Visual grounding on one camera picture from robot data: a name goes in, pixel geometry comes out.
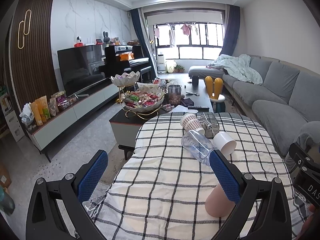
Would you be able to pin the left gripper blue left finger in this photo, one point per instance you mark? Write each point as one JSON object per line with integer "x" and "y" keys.
{"x": 44, "y": 219}

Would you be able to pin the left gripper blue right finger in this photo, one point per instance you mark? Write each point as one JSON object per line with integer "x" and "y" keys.
{"x": 273, "y": 219}

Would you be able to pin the pink plastic cup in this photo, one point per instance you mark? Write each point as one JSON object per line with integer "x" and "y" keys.
{"x": 217, "y": 204}

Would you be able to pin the white paper cup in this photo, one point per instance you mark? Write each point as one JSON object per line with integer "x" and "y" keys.
{"x": 225, "y": 143}

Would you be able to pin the clear plastic cup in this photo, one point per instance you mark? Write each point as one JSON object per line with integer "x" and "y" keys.
{"x": 198, "y": 145}

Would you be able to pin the clear glass cup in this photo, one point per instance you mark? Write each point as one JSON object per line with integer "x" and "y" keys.
{"x": 210, "y": 124}

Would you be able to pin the brown patterned paper cup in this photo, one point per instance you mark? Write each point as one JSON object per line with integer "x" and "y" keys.
{"x": 190, "y": 122}

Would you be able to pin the grey sectional sofa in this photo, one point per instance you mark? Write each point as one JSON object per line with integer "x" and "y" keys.
{"x": 286, "y": 104}

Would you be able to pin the white tv cabinet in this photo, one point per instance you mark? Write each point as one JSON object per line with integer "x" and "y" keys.
{"x": 48, "y": 132}

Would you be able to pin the white plastic bag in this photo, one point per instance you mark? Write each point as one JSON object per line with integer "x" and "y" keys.
{"x": 27, "y": 115}

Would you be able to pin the orange snack bag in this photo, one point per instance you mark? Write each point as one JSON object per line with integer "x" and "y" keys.
{"x": 40, "y": 110}

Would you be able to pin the checkered white tablecloth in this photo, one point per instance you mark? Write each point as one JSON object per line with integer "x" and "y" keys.
{"x": 161, "y": 191}

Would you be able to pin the black remote control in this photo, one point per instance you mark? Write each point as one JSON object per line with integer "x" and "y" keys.
{"x": 199, "y": 108}

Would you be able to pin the yellow rabbit ear stool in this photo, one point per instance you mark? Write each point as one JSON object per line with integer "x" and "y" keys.
{"x": 214, "y": 89}

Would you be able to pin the light green blanket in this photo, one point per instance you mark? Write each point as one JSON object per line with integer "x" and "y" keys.
{"x": 237, "y": 67}

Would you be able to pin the two-tier snack bowl stand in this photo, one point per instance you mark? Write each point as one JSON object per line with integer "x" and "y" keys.
{"x": 142, "y": 100}

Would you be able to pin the white papers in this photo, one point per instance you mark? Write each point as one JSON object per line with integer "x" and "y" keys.
{"x": 180, "y": 108}

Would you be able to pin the flat screen television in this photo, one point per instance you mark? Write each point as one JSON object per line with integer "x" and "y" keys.
{"x": 79, "y": 67}

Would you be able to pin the jar of nuts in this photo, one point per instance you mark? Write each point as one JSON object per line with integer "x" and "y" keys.
{"x": 174, "y": 94}

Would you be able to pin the black upright piano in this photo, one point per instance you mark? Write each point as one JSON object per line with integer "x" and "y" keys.
{"x": 125, "y": 59}

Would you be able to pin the navy blue curtain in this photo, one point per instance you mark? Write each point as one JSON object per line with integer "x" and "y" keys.
{"x": 141, "y": 29}

